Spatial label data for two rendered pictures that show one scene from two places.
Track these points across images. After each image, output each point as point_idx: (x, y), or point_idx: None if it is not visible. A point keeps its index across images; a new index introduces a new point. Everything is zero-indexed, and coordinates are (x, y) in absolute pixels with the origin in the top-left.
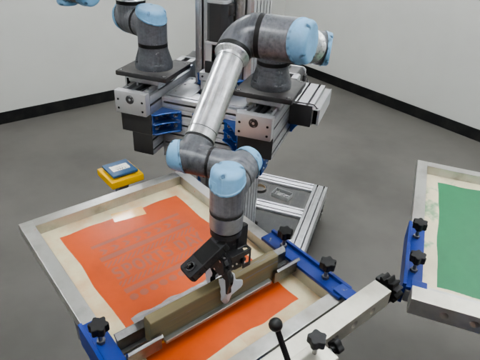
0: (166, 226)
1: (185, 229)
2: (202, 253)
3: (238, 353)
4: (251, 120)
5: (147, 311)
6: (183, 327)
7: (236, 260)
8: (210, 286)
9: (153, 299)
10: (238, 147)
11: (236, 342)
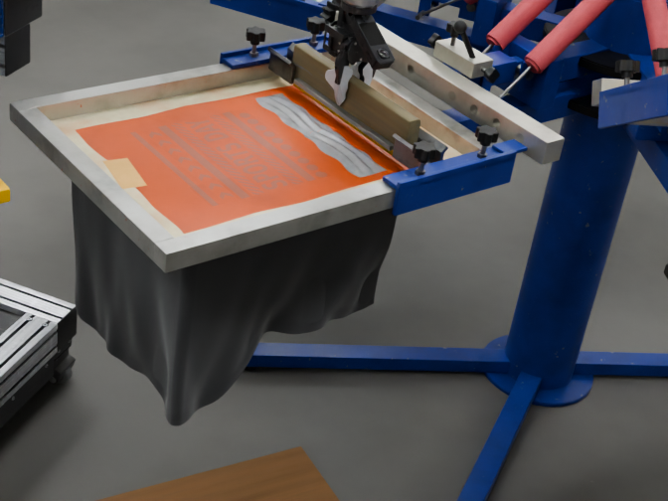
0: (167, 144)
1: (177, 130)
2: (373, 37)
3: (419, 108)
4: None
5: (347, 166)
6: None
7: None
8: (362, 83)
9: (326, 162)
10: (7, 23)
11: None
